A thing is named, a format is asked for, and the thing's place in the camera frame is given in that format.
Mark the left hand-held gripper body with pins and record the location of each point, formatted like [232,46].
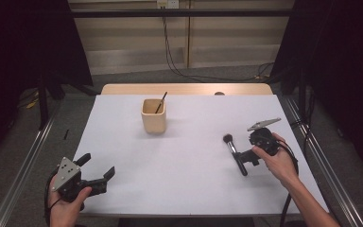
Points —
[67,176]

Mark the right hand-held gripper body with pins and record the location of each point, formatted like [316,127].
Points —
[263,138]

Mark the large black powder brush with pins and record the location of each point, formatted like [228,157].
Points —
[233,149]

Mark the cream square cup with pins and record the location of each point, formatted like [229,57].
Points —
[153,121]

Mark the thin black makeup brush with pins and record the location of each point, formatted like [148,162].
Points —
[162,100]

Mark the person's right hand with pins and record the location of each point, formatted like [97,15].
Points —
[280,165]

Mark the person's left hand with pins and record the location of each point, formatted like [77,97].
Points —
[64,213]

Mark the small black floor object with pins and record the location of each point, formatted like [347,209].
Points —
[66,134]

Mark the white table mat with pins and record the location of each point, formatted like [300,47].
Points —
[186,176]

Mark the black metal stand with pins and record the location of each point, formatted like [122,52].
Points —
[43,101]

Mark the wooden table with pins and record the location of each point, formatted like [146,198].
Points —
[186,89]

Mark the black curtain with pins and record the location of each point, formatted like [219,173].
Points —
[19,47]
[343,63]

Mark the metal floor rail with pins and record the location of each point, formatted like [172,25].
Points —
[22,170]
[327,164]

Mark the black horizontal frame bar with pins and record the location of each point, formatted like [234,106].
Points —
[170,13]

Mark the white wall socket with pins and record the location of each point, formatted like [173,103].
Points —
[167,3]

